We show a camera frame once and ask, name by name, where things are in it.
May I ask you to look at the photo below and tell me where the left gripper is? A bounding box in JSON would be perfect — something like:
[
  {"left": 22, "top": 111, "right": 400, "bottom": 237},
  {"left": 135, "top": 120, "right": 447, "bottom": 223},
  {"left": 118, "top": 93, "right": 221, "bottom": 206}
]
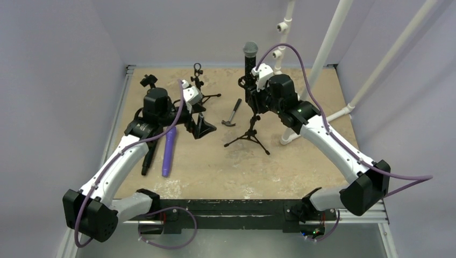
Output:
[{"left": 159, "top": 102, "right": 216, "bottom": 138}]

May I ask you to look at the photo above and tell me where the purple microphone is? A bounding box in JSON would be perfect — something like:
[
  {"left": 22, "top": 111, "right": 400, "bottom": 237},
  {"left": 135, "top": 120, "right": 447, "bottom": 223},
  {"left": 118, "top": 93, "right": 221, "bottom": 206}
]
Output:
[{"left": 162, "top": 127, "right": 177, "bottom": 177}]

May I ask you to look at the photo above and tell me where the black tripod stand shock mount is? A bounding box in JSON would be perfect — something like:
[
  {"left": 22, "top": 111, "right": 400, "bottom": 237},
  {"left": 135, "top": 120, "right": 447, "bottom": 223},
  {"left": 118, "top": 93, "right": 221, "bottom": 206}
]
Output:
[{"left": 224, "top": 75, "right": 270, "bottom": 155}]

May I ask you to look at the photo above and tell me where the black wireless microphone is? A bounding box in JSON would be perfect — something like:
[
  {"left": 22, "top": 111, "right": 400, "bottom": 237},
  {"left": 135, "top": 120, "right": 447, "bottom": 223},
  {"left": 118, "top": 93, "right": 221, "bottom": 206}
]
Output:
[{"left": 141, "top": 140, "right": 158, "bottom": 176}]

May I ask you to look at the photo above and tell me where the black microphone silver grille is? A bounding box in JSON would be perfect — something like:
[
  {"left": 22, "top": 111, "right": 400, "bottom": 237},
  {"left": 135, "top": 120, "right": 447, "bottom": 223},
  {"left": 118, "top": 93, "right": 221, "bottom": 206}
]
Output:
[{"left": 243, "top": 41, "right": 258, "bottom": 103}]

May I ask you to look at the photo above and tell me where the black tripod stand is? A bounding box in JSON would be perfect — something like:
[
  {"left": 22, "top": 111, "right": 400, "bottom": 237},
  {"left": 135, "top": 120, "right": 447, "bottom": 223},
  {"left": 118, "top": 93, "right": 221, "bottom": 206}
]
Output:
[{"left": 190, "top": 62, "right": 222, "bottom": 105}]

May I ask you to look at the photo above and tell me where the black round-base mic stand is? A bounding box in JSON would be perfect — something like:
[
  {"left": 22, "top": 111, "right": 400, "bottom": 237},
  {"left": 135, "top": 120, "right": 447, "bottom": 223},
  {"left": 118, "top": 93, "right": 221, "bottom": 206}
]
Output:
[{"left": 140, "top": 74, "right": 158, "bottom": 89}]

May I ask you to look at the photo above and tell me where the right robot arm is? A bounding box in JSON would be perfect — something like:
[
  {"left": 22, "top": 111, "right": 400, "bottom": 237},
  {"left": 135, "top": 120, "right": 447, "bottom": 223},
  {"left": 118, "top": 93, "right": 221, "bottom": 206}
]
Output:
[{"left": 239, "top": 74, "right": 391, "bottom": 219}]

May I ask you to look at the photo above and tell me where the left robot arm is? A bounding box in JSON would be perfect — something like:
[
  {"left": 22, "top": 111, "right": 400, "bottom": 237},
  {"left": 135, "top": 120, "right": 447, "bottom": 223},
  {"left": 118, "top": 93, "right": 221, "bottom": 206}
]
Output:
[{"left": 62, "top": 86, "right": 216, "bottom": 248}]

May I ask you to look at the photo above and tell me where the small claw hammer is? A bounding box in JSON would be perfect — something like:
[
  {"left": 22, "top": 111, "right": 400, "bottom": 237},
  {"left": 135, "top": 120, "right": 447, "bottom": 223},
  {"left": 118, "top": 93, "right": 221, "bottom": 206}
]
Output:
[{"left": 221, "top": 98, "right": 242, "bottom": 127}]

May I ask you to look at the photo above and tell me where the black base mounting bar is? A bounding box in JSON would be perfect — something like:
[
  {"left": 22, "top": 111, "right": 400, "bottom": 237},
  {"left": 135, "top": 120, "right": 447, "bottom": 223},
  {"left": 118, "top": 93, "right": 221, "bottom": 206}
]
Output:
[{"left": 126, "top": 199, "right": 339, "bottom": 235}]

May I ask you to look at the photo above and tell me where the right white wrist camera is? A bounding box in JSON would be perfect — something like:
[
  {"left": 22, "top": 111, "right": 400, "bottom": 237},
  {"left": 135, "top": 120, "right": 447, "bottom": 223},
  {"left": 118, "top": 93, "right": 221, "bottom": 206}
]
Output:
[{"left": 251, "top": 63, "right": 274, "bottom": 92}]

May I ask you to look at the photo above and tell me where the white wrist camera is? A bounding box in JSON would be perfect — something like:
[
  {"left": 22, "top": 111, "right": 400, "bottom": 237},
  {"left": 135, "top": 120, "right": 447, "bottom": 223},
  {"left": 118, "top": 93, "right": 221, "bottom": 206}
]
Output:
[
  {"left": 181, "top": 80, "right": 203, "bottom": 113},
  {"left": 251, "top": 63, "right": 274, "bottom": 92}
]

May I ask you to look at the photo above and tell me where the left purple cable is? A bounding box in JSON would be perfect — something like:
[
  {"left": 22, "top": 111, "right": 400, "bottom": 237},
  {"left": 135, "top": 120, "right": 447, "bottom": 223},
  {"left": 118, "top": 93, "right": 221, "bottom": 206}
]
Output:
[{"left": 74, "top": 78, "right": 186, "bottom": 248}]

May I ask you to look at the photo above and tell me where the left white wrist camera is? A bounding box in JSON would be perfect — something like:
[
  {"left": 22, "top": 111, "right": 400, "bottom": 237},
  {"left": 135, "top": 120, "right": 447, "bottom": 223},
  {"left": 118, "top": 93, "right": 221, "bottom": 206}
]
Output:
[{"left": 181, "top": 80, "right": 203, "bottom": 113}]

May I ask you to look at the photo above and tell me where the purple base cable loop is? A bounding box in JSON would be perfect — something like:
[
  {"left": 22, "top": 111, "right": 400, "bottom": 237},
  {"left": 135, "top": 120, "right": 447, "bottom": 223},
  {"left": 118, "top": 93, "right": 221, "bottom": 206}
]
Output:
[{"left": 138, "top": 206, "right": 198, "bottom": 250}]

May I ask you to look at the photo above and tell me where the white PVC pipe frame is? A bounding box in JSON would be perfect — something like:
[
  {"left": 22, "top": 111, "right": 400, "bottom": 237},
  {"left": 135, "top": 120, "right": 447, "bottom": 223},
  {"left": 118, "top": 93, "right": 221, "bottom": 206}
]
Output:
[{"left": 272, "top": 0, "right": 439, "bottom": 145}]

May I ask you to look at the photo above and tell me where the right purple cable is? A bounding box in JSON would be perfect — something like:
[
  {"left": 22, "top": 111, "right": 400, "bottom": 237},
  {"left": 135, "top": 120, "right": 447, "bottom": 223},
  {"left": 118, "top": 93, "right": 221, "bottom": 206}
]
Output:
[{"left": 254, "top": 43, "right": 433, "bottom": 198}]

